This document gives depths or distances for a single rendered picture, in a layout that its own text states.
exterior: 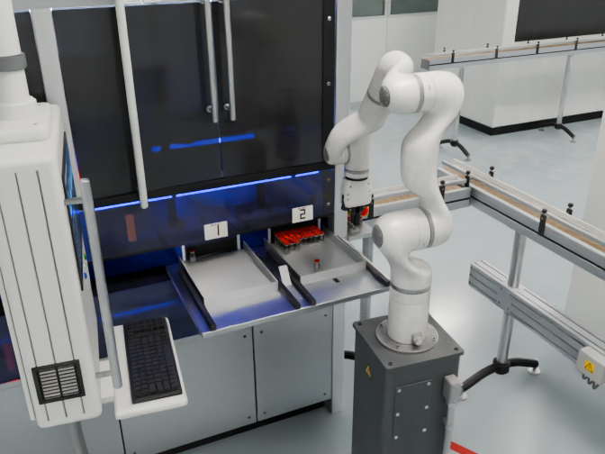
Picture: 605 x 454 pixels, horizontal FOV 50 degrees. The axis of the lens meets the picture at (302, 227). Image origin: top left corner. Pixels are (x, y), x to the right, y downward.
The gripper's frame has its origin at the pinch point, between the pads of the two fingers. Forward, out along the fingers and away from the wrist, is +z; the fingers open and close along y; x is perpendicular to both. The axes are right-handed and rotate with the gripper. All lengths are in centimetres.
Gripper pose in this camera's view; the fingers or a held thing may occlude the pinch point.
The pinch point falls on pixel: (355, 218)
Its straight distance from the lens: 219.3
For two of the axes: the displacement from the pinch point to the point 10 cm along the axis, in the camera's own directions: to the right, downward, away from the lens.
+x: 4.1, 3.9, -8.3
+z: 0.1, 9.0, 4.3
